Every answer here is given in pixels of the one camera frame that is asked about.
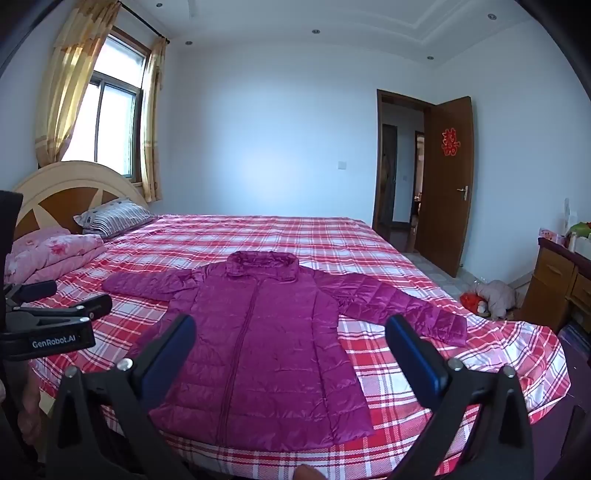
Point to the red paper door decoration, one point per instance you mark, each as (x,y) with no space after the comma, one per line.
(451,142)

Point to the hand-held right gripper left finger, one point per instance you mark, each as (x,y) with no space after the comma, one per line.
(178,350)

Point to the yellow curtain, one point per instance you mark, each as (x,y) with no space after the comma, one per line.
(69,92)
(153,124)

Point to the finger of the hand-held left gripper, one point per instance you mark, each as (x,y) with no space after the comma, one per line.
(83,307)
(37,290)

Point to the striped grey pillow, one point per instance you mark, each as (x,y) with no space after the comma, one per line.
(115,217)

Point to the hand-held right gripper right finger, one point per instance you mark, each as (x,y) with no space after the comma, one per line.
(415,360)

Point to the pink floral quilt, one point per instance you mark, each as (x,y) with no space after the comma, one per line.
(51,254)

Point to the purple down jacket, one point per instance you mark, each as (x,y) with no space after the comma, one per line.
(272,350)

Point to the bed with red plaid sheet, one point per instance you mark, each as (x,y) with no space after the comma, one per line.
(323,240)

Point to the brown door frame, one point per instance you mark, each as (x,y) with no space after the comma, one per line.
(379,161)

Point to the brown wooden door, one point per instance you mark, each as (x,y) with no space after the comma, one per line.
(445,184)

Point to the cream and brown headboard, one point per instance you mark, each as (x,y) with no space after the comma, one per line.
(64,198)

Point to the green package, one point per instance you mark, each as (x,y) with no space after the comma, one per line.
(581,229)

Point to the person's right hand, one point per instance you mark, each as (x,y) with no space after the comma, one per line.
(305,473)

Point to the white bottle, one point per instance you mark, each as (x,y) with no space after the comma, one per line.
(572,241)

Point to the dark curtain rod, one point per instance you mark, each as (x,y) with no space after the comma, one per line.
(143,23)

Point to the wooden cabinet with drawers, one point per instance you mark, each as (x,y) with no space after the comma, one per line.
(554,277)

